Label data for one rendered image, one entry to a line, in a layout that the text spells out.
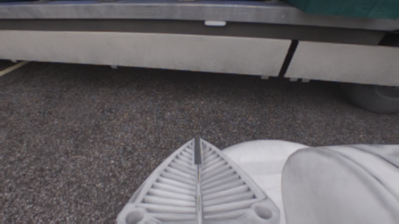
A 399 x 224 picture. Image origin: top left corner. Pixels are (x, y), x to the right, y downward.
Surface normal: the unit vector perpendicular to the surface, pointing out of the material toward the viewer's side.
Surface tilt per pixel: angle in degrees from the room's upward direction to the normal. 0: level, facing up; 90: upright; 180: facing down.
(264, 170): 70
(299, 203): 90
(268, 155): 0
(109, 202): 0
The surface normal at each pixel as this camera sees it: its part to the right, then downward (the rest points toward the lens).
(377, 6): -0.14, 0.75
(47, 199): 0.00, -0.75
